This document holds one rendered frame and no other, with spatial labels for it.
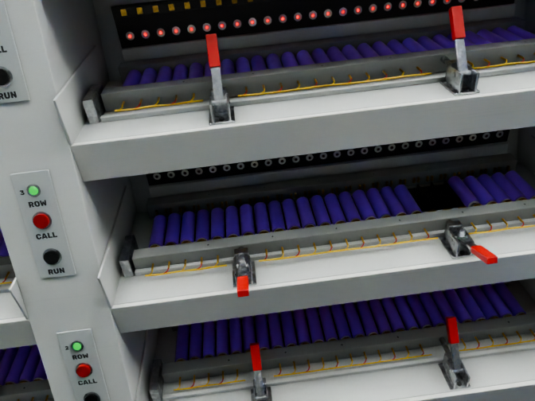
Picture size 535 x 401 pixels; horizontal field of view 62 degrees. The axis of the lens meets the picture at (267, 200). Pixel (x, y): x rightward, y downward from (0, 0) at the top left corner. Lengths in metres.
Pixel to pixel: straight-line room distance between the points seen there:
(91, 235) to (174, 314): 0.14
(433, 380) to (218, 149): 0.43
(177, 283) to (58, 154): 0.20
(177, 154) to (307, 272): 0.21
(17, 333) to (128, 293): 0.14
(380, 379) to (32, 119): 0.54
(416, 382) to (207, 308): 0.31
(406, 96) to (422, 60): 0.07
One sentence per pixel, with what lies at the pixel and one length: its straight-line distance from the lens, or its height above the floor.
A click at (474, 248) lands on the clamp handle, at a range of 0.55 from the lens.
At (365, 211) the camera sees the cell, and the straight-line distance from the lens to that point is 0.62.
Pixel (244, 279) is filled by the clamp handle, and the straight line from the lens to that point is 0.50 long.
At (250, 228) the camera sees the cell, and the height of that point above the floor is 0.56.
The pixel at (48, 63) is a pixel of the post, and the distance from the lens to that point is 0.51.
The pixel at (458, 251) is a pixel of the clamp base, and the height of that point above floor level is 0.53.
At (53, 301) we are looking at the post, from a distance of 0.58.
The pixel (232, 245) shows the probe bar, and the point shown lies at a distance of 0.56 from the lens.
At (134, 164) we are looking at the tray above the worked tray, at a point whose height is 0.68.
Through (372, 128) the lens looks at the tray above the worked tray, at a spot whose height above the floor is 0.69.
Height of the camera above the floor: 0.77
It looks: 17 degrees down
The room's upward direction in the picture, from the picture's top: 7 degrees counter-clockwise
